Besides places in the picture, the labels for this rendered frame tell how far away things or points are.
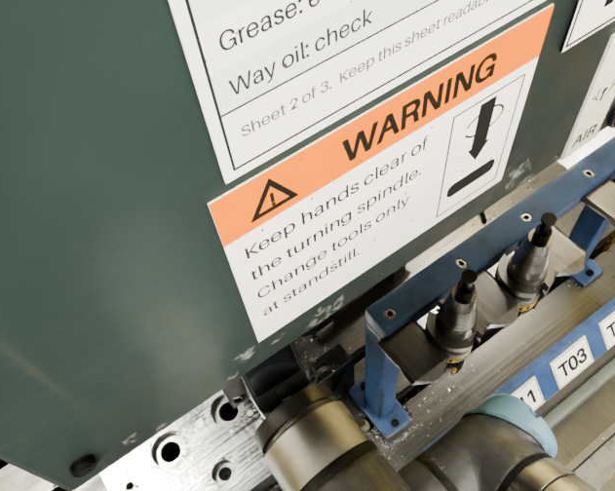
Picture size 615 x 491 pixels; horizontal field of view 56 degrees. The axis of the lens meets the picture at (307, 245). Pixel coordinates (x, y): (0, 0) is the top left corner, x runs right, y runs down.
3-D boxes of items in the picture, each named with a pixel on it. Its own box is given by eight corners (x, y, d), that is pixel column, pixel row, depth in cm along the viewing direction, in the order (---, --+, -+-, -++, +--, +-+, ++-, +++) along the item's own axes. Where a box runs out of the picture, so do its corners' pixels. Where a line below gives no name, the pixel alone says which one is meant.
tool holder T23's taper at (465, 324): (452, 297, 66) (460, 267, 61) (484, 321, 64) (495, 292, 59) (427, 322, 65) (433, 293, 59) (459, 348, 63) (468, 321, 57)
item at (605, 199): (654, 214, 72) (657, 210, 72) (626, 237, 71) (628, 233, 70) (607, 181, 76) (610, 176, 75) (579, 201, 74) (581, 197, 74)
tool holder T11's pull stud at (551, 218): (542, 228, 63) (551, 208, 60) (552, 240, 62) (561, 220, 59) (528, 235, 62) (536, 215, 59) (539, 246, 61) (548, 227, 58)
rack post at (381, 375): (412, 421, 91) (431, 343, 67) (386, 441, 90) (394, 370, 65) (372, 372, 96) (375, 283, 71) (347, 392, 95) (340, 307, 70)
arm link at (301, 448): (287, 496, 39) (380, 423, 41) (250, 440, 42) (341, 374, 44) (296, 512, 46) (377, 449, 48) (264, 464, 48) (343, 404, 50)
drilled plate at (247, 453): (326, 442, 87) (325, 433, 82) (155, 572, 79) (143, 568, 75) (246, 330, 98) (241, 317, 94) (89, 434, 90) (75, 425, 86)
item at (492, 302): (528, 311, 67) (529, 308, 66) (494, 337, 65) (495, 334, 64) (483, 270, 70) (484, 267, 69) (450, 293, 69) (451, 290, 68)
